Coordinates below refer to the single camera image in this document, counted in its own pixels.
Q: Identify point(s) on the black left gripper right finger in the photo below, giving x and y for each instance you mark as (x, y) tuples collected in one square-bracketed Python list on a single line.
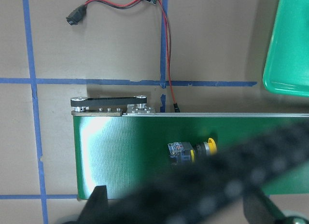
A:
[(259, 209)]

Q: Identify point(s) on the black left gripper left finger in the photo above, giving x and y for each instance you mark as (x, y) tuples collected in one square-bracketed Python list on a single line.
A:
[(97, 204)]

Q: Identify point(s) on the green conveyor belt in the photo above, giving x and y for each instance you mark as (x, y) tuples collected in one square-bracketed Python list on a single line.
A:
[(120, 142)]

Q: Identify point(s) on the green plastic tray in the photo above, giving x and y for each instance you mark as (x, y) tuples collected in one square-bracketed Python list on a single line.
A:
[(286, 69)]

